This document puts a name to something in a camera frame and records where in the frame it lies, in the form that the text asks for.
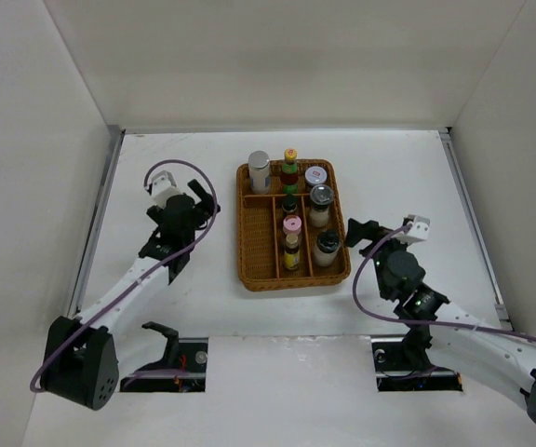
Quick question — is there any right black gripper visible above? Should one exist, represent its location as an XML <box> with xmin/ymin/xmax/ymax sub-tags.
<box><xmin>345</xmin><ymin>217</ymin><xmax>414</xmax><ymax>299</ymax></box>

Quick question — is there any white bottle black cap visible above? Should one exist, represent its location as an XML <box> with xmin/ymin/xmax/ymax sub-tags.
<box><xmin>312</xmin><ymin>229</ymin><xmax>341</xmax><ymax>267</ymax></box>

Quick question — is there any salt shaker silver cap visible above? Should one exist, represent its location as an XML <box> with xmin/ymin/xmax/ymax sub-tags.
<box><xmin>309</xmin><ymin>184</ymin><xmax>334</xmax><ymax>228</ymax></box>

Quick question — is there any white jar silver lid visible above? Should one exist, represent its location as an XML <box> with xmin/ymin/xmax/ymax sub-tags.
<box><xmin>248</xmin><ymin>151</ymin><xmax>271</xmax><ymax>195</ymax></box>

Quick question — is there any jar with red white lid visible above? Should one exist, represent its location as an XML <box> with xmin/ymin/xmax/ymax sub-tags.
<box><xmin>304</xmin><ymin>165</ymin><xmax>328</xmax><ymax>190</ymax></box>

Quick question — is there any pink cap spice jar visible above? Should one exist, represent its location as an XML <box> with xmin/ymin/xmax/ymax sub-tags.
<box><xmin>282</xmin><ymin>214</ymin><xmax>302</xmax><ymax>238</ymax></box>

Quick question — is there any brown bottle yellow label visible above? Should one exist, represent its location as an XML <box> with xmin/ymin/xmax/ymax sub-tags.
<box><xmin>283</xmin><ymin>234</ymin><xmax>300</xmax><ymax>270</ymax></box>

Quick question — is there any small dark spice jar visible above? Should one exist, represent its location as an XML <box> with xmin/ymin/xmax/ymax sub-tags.
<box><xmin>281</xmin><ymin>194</ymin><xmax>298</xmax><ymax>216</ymax></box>

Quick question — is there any red sauce bottle green label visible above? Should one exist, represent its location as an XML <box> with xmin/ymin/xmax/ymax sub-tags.
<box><xmin>280</xmin><ymin>148</ymin><xmax>299</xmax><ymax>195</ymax></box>

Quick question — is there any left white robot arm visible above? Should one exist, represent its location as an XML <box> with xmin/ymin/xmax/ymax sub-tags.
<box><xmin>32</xmin><ymin>171</ymin><xmax>221</xmax><ymax>411</ymax></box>

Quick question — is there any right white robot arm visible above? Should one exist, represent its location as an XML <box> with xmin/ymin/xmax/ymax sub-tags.
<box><xmin>344</xmin><ymin>215</ymin><xmax>536</xmax><ymax>425</ymax></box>

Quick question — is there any brown wicker divided tray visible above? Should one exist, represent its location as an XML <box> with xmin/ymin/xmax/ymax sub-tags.
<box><xmin>236</xmin><ymin>159</ymin><xmax>351</xmax><ymax>291</ymax></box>

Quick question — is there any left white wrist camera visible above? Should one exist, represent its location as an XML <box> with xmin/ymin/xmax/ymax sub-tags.
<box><xmin>147</xmin><ymin>170</ymin><xmax>181</xmax><ymax>209</ymax></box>

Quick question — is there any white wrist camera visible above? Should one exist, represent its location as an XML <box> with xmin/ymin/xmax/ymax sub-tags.
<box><xmin>397</xmin><ymin>214</ymin><xmax>431</xmax><ymax>244</ymax></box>
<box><xmin>147</xmin><ymin>170</ymin><xmax>181</xmax><ymax>209</ymax></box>

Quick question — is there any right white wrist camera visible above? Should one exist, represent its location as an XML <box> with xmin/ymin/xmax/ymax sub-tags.
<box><xmin>397</xmin><ymin>214</ymin><xmax>431</xmax><ymax>244</ymax></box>

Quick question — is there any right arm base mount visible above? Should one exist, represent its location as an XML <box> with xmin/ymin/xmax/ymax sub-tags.
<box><xmin>370</xmin><ymin>332</ymin><xmax>462</xmax><ymax>392</ymax></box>

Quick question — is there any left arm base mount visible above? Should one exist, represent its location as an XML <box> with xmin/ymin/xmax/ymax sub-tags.
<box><xmin>118</xmin><ymin>321</ymin><xmax>209</xmax><ymax>393</ymax></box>

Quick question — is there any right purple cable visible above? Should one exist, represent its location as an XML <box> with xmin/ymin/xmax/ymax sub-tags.
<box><xmin>352</xmin><ymin>223</ymin><xmax>536</xmax><ymax>353</ymax></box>

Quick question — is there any purple cable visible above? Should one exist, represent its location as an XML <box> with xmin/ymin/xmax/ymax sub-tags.
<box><xmin>29</xmin><ymin>159</ymin><xmax>217</xmax><ymax>393</ymax></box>
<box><xmin>352</xmin><ymin>223</ymin><xmax>536</xmax><ymax>353</ymax></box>

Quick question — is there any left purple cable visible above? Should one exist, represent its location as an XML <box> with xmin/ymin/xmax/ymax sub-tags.
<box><xmin>29</xmin><ymin>159</ymin><xmax>217</xmax><ymax>393</ymax></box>

